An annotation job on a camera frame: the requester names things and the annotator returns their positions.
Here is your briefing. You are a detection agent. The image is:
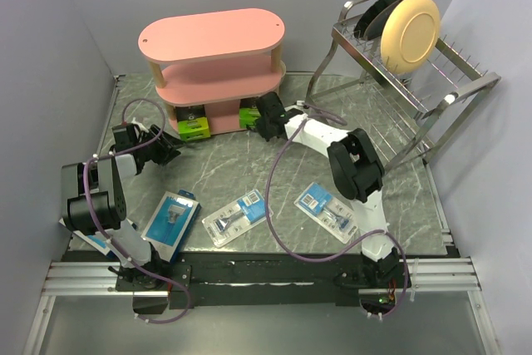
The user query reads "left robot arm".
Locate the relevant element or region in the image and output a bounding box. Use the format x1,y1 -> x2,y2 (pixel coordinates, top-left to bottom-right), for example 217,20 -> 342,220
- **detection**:
61,122 -> 185,290

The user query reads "blue Harry's razor box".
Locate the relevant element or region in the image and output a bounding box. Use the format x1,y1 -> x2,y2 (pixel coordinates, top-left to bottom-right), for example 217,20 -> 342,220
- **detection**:
141,190 -> 201,263

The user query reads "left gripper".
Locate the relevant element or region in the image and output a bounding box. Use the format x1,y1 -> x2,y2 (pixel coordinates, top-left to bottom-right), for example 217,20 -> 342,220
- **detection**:
135,124 -> 187,165

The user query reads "cream plate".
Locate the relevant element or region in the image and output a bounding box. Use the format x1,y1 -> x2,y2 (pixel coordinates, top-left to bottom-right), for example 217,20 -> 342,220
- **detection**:
380,0 -> 441,75

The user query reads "pink three-tier shelf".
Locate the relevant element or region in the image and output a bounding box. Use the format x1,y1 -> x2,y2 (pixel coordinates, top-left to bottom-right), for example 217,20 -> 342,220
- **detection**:
138,8 -> 285,135

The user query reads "clear Gillette blister razor pack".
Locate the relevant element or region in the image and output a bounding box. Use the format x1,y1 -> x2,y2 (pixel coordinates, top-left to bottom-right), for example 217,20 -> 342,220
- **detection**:
294,182 -> 358,244

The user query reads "green black Gillette Labs box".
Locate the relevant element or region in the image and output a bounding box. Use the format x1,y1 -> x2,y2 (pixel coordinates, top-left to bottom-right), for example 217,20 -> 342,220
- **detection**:
239,97 -> 260,131

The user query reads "steel dish rack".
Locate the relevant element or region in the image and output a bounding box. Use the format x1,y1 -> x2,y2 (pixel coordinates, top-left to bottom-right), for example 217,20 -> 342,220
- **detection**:
306,0 -> 500,171

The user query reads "blue white flat razor box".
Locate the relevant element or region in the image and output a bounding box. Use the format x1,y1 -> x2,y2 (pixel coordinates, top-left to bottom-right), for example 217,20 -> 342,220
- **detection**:
72,219 -> 140,258

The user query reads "aluminium rail frame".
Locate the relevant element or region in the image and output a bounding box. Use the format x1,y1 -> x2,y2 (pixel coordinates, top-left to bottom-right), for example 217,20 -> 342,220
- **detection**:
22,74 -> 498,355

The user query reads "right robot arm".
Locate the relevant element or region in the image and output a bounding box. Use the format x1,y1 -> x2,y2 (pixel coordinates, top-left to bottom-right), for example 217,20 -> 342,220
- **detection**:
255,92 -> 408,287

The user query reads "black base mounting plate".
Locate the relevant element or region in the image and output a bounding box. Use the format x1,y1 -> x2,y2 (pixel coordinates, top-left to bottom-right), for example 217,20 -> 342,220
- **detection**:
62,246 -> 461,314

